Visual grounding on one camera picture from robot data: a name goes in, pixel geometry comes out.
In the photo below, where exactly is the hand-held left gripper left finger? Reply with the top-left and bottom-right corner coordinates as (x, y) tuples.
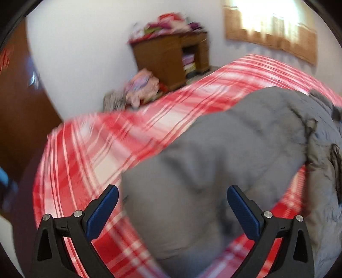
(31, 184), (119, 278)

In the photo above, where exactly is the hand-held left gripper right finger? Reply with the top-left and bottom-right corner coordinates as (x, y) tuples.
(227, 185), (316, 278)

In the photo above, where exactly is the grey puffer jacket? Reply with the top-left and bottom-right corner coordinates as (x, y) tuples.
(121, 86), (342, 278)

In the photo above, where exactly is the pink clothes heap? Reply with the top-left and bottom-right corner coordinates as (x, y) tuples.
(124, 68), (169, 109)

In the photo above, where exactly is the pile of colourful clothes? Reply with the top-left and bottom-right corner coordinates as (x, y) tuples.
(129, 12), (207, 44)

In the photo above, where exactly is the red plaid bed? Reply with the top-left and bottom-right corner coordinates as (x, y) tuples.
(32, 54), (342, 278)

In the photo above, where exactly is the blue object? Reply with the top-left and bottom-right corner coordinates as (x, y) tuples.
(0, 166), (17, 193)

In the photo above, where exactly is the grey patterned cloth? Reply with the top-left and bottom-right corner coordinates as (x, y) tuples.
(103, 91), (127, 112)

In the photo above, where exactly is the brown wooden door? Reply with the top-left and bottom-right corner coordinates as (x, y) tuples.
(0, 20), (63, 185)

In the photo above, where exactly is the brown wooden desk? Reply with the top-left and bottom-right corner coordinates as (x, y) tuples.
(130, 31), (211, 93)

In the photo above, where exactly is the beige floral window curtain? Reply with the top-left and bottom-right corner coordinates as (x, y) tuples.
(223, 0), (318, 66)

